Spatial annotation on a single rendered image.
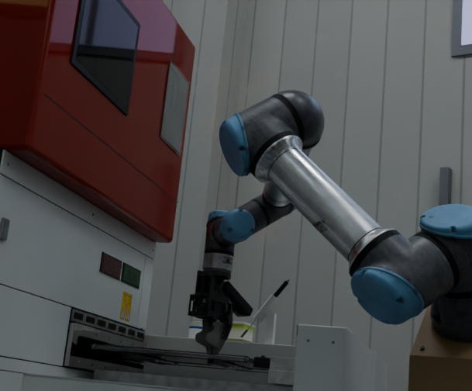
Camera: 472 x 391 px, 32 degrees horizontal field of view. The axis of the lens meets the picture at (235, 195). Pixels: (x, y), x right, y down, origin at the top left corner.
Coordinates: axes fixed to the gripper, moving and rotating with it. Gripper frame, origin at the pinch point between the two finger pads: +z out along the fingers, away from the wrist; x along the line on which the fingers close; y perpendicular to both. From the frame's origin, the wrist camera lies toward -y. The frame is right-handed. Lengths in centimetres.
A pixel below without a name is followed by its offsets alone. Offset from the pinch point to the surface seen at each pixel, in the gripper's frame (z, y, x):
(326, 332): -3, 20, 49
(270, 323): -10.4, -19.1, 0.6
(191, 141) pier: -123, -133, -164
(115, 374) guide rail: 7.4, 25.0, -6.0
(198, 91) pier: -152, -133, -162
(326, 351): 1, 20, 49
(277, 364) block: 2.4, 10.0, 28.6
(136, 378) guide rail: 8.0, 22.6, -1.4
